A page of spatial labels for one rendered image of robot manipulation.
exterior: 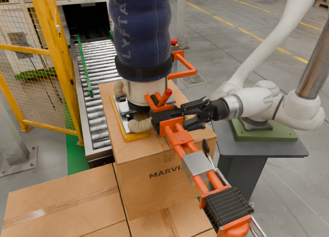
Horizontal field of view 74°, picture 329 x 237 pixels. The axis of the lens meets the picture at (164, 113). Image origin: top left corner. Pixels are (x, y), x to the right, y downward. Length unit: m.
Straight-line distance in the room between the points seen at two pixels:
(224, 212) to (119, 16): 0.62
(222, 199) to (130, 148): 0.43
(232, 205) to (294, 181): 1.83
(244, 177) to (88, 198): 1.05
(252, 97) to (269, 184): 1.47
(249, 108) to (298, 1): 0.46
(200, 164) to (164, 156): 0.28
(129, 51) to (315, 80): 0.86
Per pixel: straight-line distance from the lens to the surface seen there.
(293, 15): 1.03
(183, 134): 0.67
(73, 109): 2.19
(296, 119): 1.33
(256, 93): 0.86
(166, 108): 0.76
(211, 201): 0.52
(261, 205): 2.07
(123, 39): 0.79
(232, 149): 1.32
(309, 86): 1.26
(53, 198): 1.46
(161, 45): 0.79
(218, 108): 0.77
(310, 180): 2.42
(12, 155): 2.48
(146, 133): 0.87
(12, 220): 1.49
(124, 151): 0.84
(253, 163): 1.62
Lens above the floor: 1.68
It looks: 38 degrees down
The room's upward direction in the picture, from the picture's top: straight up
